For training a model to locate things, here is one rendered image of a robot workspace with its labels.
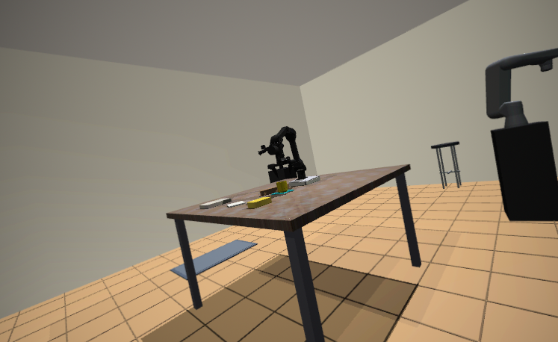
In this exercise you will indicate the yellow rectangular block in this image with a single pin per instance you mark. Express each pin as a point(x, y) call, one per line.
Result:
point(259, 202)

